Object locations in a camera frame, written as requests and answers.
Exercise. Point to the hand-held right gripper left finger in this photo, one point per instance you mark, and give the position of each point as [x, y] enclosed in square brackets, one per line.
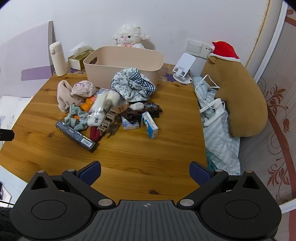
[91, 172]

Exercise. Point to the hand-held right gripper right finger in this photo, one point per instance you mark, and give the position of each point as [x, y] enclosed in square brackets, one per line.
[196, 172]

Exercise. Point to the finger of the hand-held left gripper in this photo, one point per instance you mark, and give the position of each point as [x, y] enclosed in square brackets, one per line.
[7, 135]

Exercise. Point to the dark long box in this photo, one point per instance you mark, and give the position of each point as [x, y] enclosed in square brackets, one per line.
[76, 135]

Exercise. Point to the beige hair claw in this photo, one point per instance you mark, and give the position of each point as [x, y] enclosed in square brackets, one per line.
[107, 125]

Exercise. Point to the green plaid scrunchie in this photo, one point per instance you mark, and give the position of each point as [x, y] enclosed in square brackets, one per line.
[78, 122]

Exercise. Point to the blue white tissue pack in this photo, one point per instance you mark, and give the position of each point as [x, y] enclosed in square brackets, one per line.
[129, 125]

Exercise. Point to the blue white small box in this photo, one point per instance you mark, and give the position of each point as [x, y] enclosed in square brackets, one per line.
[150, 126]

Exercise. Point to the orange packet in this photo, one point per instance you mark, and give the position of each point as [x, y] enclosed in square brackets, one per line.
[85, 106]

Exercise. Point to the beige fluffy cloth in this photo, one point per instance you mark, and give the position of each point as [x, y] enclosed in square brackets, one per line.
[63, 97]

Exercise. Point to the brown scrunchie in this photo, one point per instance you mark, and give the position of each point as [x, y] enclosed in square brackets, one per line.
[133, 116]

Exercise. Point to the brown leather hair clip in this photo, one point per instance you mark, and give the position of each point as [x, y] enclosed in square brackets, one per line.
[120, 108]

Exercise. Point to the white mouse plush red scarf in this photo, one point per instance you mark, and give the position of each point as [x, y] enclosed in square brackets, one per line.
[104, 102]

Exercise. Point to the dark plaid scrunchie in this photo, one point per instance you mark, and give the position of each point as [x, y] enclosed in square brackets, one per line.
[153, 109]

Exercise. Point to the white fluffy hair clip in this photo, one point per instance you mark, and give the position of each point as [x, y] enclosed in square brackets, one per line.
[136, 106]

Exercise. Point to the pink purple sock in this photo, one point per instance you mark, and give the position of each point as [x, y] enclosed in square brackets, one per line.
[83, 89]

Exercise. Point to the blue floral checked cloth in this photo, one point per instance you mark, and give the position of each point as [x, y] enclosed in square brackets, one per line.
[129, 85]

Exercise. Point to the beige plastic storage bin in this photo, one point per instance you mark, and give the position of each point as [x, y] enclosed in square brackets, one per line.
[120, 71]

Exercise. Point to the white bedding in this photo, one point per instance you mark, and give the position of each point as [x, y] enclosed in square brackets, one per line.
[11, 109]

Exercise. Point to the light blue striped cloth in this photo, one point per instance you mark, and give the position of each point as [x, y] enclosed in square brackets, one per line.
[217, 141]

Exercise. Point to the dark fuzzy cloth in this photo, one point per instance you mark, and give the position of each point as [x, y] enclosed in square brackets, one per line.
[7, 222]

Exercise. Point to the brown capybara plush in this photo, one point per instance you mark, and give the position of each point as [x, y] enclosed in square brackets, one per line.
[242, 97]

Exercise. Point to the cream thermos bottle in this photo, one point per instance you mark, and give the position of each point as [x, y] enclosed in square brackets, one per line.
[57, 60]

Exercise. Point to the lavender board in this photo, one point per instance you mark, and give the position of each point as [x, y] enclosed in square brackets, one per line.
[27, 46]

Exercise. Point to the floral bed headboard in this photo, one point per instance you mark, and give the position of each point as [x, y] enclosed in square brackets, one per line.
[277, 115]

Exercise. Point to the gold tissue box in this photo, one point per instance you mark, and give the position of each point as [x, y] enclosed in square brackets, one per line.
[77, 61]

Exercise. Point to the white phone stand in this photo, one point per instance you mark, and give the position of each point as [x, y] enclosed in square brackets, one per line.
[185, 61]

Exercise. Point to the red plush hat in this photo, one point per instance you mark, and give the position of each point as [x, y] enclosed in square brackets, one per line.
[224, 51]

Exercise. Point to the white sheep plush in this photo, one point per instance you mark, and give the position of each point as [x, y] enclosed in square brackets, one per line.
[129, 34]

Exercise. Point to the white wall switch socket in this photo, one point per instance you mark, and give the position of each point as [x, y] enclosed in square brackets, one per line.
[194, 47]

